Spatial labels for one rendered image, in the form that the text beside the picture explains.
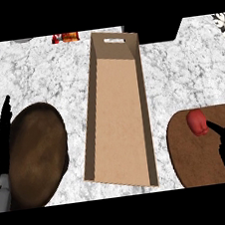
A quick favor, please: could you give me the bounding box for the brown oval wooden bowl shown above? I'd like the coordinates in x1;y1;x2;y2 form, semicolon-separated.
0;99;78;212

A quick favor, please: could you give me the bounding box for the open cardboard box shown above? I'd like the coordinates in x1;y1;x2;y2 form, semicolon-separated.
66;26;160;197

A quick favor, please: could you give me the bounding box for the grey round object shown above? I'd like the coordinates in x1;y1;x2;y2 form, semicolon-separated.
10;37;35;46

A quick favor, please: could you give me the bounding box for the red orange packet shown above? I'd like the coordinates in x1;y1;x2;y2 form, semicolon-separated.
50;31;81;46

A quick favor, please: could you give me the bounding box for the round brown cutting board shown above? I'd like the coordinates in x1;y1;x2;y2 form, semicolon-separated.
162;103;225;191

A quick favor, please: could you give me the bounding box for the pink red lumpy vegetable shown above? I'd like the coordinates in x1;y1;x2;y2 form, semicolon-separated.
185;108;210;138

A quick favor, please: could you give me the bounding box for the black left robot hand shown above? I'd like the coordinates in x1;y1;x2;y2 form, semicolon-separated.
0;94;22;177

